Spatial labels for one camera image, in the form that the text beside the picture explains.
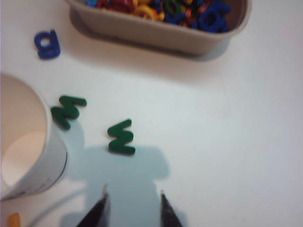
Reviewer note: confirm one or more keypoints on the blue foam letter g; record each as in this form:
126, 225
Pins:
50, 50

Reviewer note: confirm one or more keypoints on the beige pulp tray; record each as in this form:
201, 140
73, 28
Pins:
154, 35

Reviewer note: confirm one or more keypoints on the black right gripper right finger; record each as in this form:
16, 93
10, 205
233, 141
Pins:
169, 212

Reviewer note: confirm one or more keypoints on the large blue letter in tray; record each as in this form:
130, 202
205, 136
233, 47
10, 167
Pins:
222, 23

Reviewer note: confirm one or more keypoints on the white paper cup blue logo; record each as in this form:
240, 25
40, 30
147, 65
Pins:
54, 153

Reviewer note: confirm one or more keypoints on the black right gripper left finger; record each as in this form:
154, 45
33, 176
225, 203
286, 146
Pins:
97, 212

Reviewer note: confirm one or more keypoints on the green foam letter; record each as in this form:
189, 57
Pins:
64, 113
120, 138

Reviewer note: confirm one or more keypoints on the yellow letter in tray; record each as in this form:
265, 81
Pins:
146, 10

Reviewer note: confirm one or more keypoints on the yellow foam letter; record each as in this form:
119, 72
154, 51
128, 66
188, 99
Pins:
14, 221

